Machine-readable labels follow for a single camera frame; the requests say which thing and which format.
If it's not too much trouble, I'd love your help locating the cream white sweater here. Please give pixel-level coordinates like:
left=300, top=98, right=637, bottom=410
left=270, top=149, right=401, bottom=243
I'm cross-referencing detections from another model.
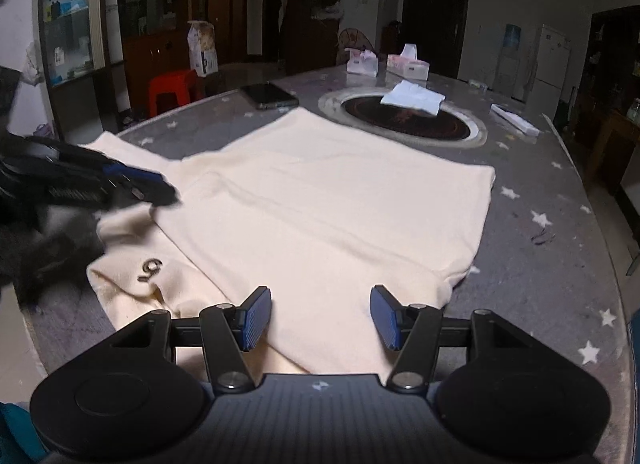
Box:
left=87, top=109, right=495, bottom=375

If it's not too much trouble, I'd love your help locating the teal jacket forearm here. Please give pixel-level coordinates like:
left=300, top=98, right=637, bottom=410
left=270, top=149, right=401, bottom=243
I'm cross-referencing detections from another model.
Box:
left=0, top=403, right=49, bottom=464

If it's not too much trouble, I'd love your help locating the red plastic stool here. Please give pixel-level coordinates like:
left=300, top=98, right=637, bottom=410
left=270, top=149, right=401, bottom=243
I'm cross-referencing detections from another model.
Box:
left=148, top=69, right=205, bottom=117

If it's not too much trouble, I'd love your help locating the glass shelf cabinet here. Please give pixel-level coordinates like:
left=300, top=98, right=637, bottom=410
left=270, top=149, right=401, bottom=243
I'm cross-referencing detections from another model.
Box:
left=38, top=0, right=122, bottom=145

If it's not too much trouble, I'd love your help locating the white paper bag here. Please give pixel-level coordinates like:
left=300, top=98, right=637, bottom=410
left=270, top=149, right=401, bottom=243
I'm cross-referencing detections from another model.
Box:
left=188, top=20, right=218, bottom=78

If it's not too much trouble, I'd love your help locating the black smartphone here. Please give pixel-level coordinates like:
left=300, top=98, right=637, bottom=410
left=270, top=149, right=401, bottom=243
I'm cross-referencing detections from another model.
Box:
left=240, top=82, right=299, bottom=110

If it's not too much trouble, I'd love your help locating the round induction cooktop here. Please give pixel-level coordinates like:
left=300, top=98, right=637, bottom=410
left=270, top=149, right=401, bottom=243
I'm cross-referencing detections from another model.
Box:
left=318, top=87, right=488, bottom=149

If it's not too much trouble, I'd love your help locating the white long box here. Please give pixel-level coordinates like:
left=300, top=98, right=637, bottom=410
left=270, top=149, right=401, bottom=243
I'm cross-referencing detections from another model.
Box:
left=490, top=104, right=540, bottom=137

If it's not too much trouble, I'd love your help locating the white folded cloth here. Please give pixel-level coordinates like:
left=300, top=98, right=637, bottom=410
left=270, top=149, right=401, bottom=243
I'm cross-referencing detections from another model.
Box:
left=381, top=81, right=446, bottom=116

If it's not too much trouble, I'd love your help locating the pink tissue box left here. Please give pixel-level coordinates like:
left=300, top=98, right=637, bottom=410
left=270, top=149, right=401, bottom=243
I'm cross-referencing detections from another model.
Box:
left=346, top=48, right=378, bottom=78

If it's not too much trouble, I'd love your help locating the pink tissue box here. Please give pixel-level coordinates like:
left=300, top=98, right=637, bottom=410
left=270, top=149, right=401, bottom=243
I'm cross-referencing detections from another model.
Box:
left=346, top=48, right=378, bottom=78
left=386, top=43, right=430, bottom=82

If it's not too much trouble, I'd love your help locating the floral cushion chair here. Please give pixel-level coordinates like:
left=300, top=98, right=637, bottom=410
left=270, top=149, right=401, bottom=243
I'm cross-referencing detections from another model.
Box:
left=336, top=28, right=374, bottom=65

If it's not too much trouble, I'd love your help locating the small green white packet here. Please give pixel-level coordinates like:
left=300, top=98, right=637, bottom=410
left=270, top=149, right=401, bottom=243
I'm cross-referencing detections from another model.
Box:
left=469, top=79, right=488, bottom=93

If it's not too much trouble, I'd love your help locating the pink tissue box right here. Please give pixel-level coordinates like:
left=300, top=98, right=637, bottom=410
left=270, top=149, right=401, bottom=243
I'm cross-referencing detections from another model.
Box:
left=386, top=43, right=430, bottom=82

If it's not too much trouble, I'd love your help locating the water dispenser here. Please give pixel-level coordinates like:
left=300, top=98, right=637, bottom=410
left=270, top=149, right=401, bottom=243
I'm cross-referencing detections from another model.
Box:
left=494, top=24, right=522, bottom=97

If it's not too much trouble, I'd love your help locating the wooden side table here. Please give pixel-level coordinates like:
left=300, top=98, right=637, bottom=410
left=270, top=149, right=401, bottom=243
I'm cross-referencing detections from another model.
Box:
left=585, top=111, right=639, bottom=188

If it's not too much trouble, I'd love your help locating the white refrigerator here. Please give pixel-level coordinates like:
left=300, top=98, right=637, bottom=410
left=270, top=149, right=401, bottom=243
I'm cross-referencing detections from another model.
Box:
left=524, top=24, right=572, bottom=117

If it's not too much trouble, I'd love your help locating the dark wooden display cabinet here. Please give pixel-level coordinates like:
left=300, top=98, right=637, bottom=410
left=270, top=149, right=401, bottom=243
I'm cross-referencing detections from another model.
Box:
left=580, top=5, right=639, bottom=145

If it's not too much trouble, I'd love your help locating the dark wooden door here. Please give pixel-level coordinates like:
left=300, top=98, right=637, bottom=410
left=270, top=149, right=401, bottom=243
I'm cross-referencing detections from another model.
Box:
left=401, top=0, right=469, bottom=79

